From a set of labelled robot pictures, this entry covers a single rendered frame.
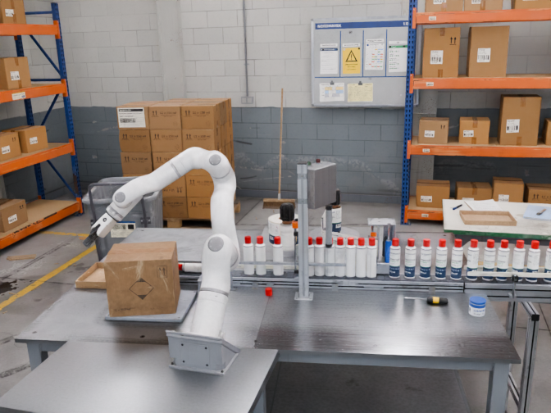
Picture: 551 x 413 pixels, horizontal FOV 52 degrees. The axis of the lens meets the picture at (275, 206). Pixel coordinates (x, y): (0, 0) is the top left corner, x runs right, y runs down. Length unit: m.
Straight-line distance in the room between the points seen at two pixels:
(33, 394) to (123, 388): 0.32
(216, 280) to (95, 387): 0.59
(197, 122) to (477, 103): 3.26
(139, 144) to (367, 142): 2.78
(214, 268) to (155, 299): 0.46
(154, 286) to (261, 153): 5.04
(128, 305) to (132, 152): 3.89
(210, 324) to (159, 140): 4.21
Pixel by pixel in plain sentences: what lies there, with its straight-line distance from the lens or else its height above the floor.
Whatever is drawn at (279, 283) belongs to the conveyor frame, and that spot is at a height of 0.85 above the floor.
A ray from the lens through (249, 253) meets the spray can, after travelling 2.89.
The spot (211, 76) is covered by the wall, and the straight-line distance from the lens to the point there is 7.58.
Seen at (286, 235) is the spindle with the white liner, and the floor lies 1.01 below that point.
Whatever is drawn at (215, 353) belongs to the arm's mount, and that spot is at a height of 0.92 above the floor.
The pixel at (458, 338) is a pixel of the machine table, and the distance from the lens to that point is 2.54.
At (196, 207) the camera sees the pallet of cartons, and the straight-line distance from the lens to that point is 6.33.
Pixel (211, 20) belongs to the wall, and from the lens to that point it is 7.55.
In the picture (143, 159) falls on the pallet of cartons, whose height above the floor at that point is 0.81.
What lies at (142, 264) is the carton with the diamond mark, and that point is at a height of 1.10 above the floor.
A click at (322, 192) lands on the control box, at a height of 1.36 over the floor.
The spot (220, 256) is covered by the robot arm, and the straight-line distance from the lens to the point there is 2.27.
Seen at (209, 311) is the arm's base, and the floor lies 1.03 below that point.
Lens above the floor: 2.05
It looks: 17 degrees down
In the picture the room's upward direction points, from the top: 2 degrees counter-clockwise
